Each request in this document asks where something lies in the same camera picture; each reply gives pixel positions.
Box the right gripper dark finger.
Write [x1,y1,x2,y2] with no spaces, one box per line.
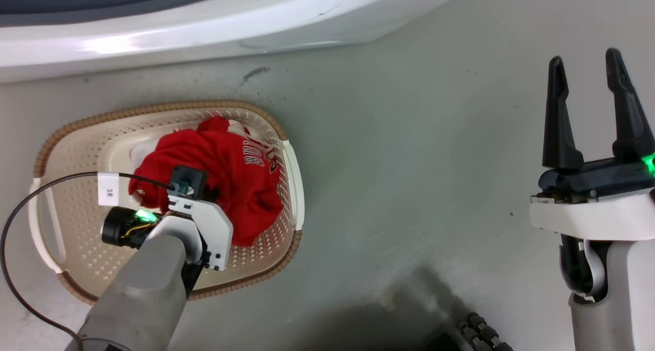
[605,48,655,160]
[542,56,584,170]

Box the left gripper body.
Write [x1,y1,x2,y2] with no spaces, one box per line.
[101,195,233,271]

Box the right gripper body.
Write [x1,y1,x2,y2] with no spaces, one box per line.
[530,154,655,242]

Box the red garment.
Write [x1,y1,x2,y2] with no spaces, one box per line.
[128,117,285,247]

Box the cream perforated laundry basket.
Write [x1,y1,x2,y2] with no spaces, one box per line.
[28,100,306,305]

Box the white front-load washing machine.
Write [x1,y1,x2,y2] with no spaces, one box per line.
[0,0,479,83]

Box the white cable tag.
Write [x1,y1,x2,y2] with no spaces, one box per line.
[97,172,120,207]

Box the thin black camera cable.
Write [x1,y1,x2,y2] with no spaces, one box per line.
[0,172,177,344]

